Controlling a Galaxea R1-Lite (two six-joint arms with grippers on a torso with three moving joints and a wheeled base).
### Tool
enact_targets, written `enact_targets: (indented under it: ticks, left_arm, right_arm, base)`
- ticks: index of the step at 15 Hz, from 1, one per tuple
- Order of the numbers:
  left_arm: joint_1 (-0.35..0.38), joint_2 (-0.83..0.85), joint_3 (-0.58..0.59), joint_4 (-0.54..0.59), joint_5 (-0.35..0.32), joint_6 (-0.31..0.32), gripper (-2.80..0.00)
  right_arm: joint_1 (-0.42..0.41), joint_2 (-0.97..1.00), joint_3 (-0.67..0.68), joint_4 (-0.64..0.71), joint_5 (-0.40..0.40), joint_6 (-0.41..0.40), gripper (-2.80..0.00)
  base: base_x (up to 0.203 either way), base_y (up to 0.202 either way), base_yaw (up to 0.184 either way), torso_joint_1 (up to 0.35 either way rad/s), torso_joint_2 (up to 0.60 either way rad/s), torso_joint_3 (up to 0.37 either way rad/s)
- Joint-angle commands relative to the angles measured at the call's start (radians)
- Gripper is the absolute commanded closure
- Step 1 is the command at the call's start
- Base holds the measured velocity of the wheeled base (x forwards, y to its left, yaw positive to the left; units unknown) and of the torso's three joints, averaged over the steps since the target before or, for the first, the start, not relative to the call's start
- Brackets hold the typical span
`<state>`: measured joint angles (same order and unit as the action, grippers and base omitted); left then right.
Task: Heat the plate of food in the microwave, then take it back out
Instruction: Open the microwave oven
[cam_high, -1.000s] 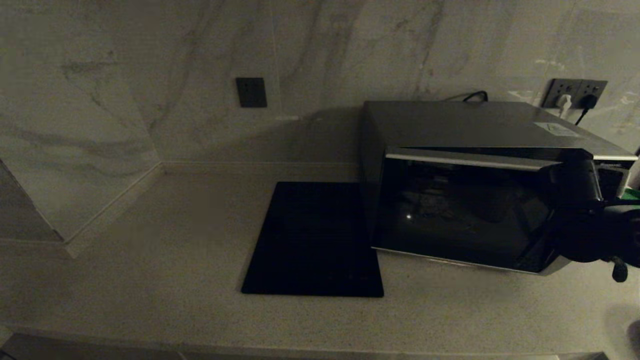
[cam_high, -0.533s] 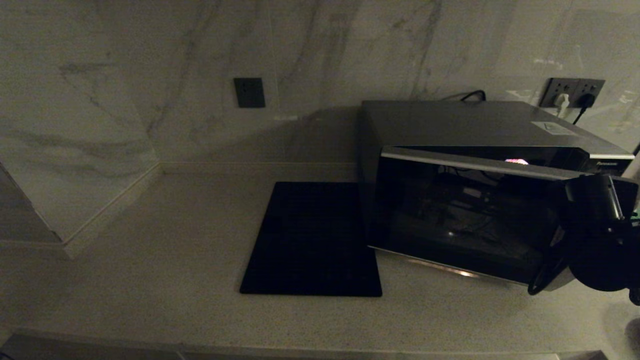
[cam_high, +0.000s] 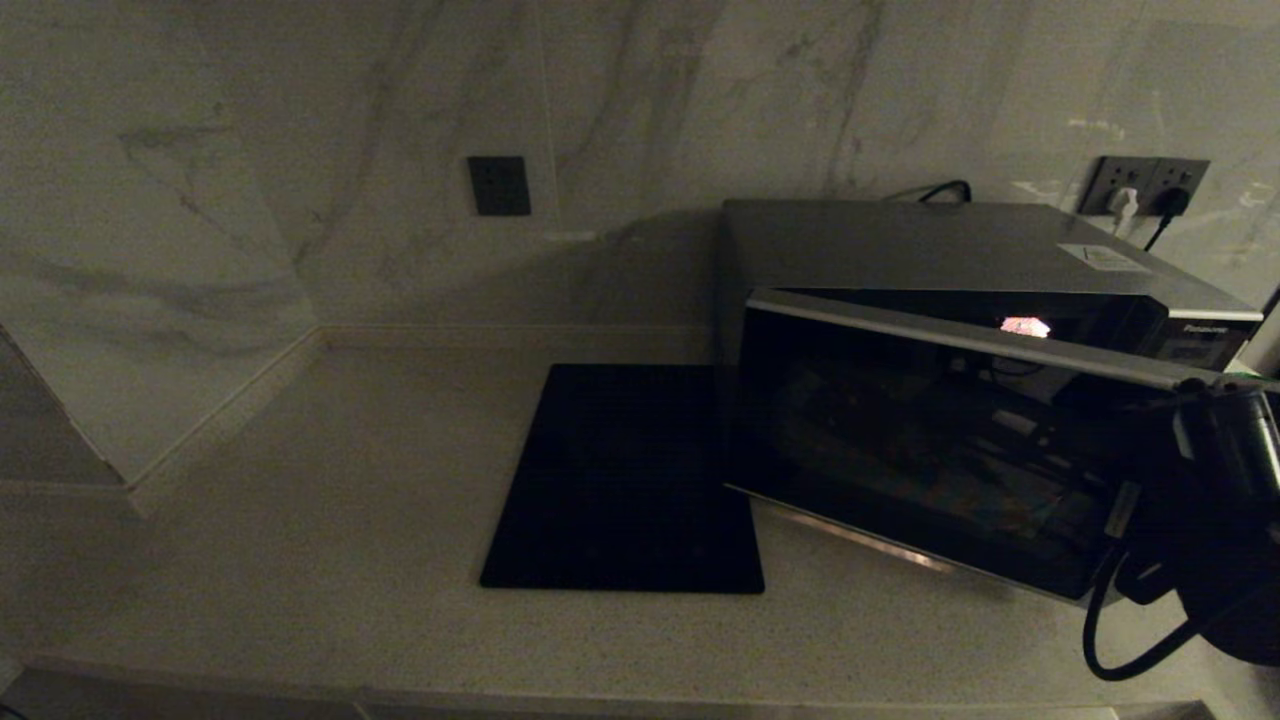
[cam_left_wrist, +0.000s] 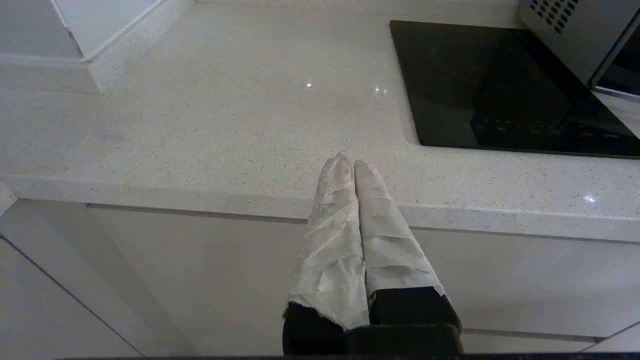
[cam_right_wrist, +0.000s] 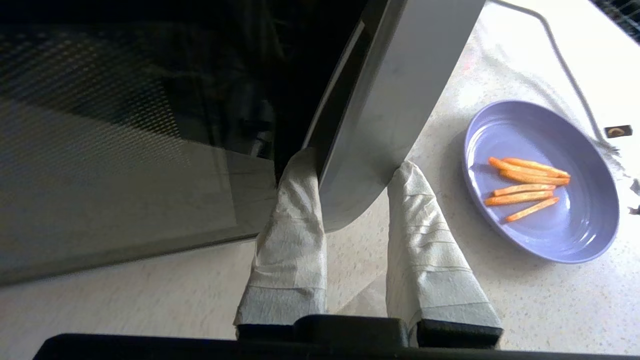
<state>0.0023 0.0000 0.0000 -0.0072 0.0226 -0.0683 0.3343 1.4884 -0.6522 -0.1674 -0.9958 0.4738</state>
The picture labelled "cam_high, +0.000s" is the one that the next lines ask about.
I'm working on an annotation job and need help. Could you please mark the white warning sticker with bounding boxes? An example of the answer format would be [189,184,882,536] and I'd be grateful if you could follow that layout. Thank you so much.
[1058,243,1151,273]

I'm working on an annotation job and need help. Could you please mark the black induction cooktop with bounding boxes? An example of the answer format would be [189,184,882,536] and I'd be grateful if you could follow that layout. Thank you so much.
[479,363,766,595]

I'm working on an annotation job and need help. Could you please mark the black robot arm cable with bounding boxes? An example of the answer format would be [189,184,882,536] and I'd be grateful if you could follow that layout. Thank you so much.
[1082,545,1216,683]

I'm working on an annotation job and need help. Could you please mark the black power plug with cord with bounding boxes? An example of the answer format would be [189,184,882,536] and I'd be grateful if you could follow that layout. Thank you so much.
[1143,188,1191,253]

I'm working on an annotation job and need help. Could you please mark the dark double wall socket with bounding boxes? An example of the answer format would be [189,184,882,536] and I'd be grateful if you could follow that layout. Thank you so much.
[1078,156,1211,217]

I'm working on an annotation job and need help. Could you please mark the black curved cable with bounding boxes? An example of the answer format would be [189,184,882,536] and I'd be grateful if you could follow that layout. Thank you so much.
[880,180,973,205]

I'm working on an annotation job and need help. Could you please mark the dark single wall socket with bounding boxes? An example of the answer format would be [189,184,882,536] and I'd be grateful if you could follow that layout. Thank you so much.
[467,155,532,217]

